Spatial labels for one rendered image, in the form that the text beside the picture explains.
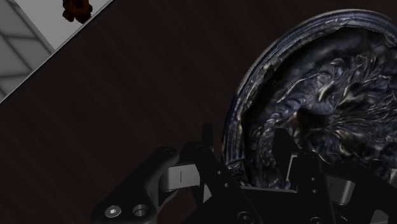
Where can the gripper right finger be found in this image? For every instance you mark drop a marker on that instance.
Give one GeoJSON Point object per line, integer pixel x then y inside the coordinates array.
{"type": "Point", "coordinates": [310, 173]}

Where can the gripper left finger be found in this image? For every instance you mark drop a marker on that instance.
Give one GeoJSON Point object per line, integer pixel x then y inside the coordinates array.
{"type": "Point", "coordinates": [198, 167]}

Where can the dark blue marbled bowl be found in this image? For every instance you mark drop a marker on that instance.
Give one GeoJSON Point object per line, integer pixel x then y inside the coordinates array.
{"type": "Point", "coordinates": [325, 93]}

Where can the dark brown lumpy object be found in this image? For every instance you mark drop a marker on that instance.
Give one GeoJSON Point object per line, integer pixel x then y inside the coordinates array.
{"type": "Point", "coordinates": [77, 11]}

